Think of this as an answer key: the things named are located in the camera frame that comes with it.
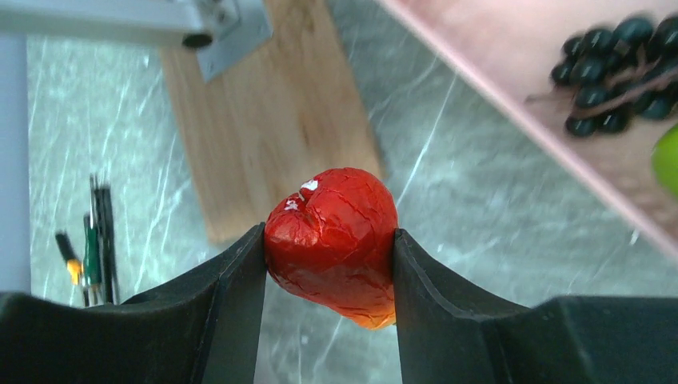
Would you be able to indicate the wooden base board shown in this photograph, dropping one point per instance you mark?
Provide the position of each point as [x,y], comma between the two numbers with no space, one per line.
[285,113]

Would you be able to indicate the red wax apple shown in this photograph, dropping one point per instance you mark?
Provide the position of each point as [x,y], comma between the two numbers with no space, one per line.
[331,243]

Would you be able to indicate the green apple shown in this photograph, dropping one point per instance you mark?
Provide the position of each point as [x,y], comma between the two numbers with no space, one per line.
[664,161]

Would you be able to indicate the green handled screwdriver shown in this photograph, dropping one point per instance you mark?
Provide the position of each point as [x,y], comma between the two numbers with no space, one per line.
[99,270]

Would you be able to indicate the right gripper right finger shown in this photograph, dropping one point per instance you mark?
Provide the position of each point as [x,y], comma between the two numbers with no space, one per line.
[451,331]

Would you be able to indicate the black grape bunch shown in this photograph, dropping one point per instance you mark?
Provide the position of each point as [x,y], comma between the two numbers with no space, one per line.
[610,76]

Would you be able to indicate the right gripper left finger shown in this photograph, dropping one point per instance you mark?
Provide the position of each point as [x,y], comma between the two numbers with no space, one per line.
[201,327]

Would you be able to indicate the silver monitor stand bracket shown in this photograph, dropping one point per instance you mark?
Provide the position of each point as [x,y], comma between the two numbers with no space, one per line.
[221,33]

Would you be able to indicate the dark tilted monitor panel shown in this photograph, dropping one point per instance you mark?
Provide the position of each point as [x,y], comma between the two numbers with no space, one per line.
[15,170]

